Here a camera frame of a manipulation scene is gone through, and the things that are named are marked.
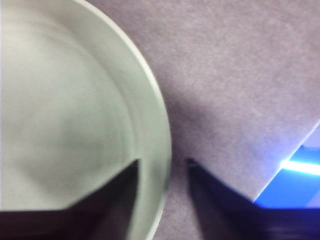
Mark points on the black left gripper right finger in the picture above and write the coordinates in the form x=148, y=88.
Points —
x=237, y=220

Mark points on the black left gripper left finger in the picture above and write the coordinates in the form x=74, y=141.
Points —
x=75, y=222

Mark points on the pale green round plate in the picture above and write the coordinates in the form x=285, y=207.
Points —
x=62, y=100

